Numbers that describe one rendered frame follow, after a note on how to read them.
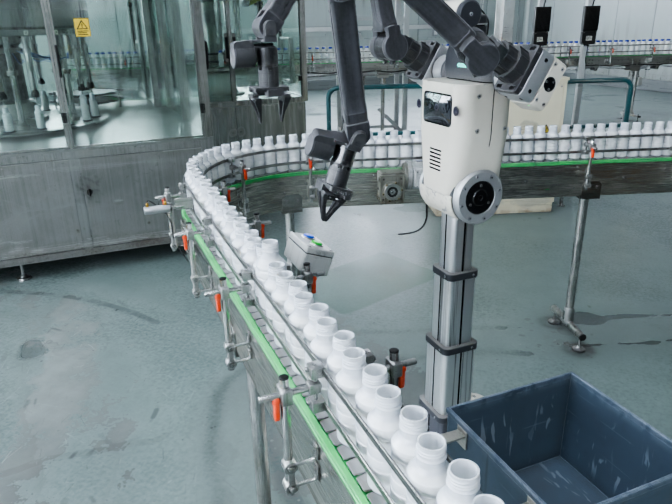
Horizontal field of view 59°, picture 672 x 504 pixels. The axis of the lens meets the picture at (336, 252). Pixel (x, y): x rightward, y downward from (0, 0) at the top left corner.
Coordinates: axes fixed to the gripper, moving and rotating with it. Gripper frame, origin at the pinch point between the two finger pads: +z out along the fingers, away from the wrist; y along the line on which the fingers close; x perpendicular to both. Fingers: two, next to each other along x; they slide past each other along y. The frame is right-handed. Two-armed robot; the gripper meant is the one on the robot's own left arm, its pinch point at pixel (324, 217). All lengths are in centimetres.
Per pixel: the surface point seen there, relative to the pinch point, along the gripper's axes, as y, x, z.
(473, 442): 65, 11, 22
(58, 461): -87, -41, 140
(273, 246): 17.9, -18.5, 5.3
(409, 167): -98, 80, -12
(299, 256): 1.4, -4.3, 11.1
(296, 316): 40.7, -18.9, 11.9
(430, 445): 85, -17, 9
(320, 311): 47, -18, 8
